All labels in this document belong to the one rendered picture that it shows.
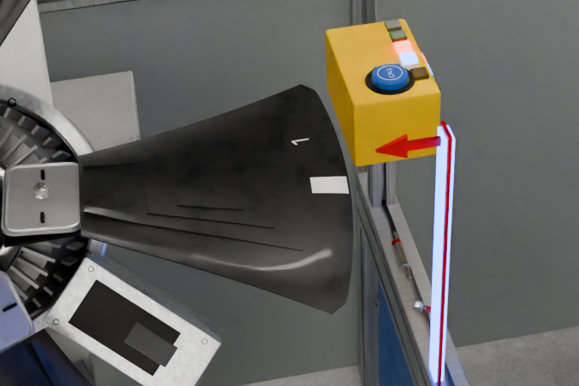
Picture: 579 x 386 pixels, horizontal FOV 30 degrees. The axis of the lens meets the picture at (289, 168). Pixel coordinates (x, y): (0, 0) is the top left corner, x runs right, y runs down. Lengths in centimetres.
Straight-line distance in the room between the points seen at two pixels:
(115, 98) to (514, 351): 112
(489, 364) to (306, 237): 145
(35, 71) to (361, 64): 36
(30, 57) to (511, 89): 95
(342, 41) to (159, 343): 45
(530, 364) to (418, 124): 119
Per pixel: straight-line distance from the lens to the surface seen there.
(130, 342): 102
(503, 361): 233
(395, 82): 119
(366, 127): 120
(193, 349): 102
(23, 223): 90
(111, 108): 158
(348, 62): 124
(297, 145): 95
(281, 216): 91
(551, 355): 236
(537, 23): 181
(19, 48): 116
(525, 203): 205
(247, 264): 88
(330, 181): 93
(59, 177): 95
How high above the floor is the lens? 177
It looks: 39 degrees down
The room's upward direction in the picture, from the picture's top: 4 degrees counter-clockwise
